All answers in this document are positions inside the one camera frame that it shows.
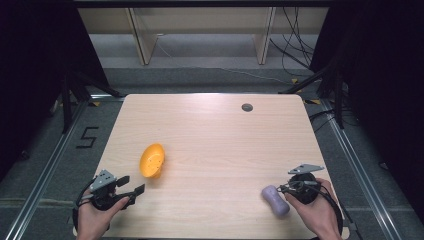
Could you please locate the aluminium floor rail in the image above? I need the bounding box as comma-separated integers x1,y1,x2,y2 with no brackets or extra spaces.
3,94,125,240
319,99,402,240

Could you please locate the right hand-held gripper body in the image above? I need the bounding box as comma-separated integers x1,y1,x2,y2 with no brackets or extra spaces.
287,163,326,205

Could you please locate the black floor cable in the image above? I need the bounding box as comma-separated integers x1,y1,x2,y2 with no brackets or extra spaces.
308,108,359,134

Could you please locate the purple soap bar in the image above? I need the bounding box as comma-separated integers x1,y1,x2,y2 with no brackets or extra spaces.
260,185,291,218

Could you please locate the black tape numeral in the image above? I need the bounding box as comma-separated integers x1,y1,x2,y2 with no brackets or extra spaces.
75,126,100,150

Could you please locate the white desk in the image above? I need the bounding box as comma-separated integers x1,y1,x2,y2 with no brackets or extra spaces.
77,6,330,66

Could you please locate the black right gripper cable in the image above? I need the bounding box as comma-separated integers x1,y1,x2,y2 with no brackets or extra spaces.
313,185,345,234

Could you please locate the black tripod stand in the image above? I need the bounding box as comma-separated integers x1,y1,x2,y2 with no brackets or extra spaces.
279,54,349,130
59,68,122,135

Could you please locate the black curtain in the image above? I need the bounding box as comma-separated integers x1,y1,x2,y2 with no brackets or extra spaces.
0,0,110,183
309,0,424,224

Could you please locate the person's left hand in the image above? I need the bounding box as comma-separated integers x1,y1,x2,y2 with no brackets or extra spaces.
76,189,131,240

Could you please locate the person's right hand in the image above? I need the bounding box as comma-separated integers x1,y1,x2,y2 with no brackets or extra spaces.
284,177,342,240

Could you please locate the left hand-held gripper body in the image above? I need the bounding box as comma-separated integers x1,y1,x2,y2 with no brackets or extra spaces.
87,169,130,212

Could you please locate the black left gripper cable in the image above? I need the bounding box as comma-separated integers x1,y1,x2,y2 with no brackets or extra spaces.
71,178,98,231

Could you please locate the orange soap dish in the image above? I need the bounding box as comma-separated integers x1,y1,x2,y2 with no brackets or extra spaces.
139,143,166,179

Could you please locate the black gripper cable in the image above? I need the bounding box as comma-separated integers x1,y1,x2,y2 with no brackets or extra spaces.
313,185,345,234
71,178,98,231

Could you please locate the bundle of black cables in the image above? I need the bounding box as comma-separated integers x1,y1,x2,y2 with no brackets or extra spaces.
268,6,316,78

